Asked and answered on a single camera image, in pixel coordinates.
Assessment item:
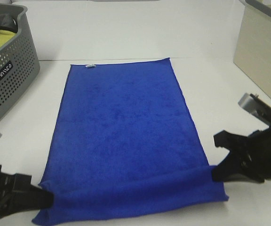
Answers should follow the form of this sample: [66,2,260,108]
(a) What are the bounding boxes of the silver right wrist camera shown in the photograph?
[238,93,271,126]

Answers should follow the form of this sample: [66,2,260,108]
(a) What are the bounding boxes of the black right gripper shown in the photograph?
[212,95,271,183]

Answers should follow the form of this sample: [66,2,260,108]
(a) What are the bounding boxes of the black cloth in basket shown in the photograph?
[0,14,18,33]

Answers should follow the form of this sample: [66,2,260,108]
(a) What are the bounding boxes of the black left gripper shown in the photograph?
[0,165,54,219]

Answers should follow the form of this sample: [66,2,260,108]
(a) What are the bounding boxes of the grey perforated laundry basket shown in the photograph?
[0,3,40,119]

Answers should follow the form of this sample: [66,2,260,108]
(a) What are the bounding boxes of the blue towel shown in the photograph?
[33,58,228,226]

